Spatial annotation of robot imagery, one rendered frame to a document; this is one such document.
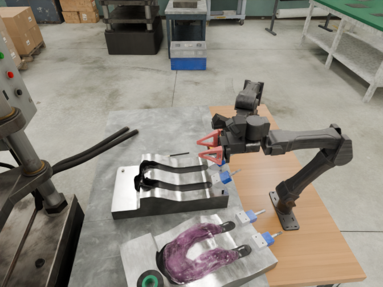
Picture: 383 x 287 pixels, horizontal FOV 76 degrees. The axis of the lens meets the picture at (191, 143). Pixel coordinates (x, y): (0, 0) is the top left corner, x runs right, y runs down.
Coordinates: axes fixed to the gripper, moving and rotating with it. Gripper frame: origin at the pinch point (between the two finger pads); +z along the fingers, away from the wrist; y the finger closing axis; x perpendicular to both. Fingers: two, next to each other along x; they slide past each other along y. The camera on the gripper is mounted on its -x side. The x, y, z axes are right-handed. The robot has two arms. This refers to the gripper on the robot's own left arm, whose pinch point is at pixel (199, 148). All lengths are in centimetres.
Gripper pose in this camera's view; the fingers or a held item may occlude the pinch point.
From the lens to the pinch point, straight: 81.6
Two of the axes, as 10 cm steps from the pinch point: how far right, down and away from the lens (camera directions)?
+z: -10.0, 0.8, -0.4
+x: 0.4, 7.6, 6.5
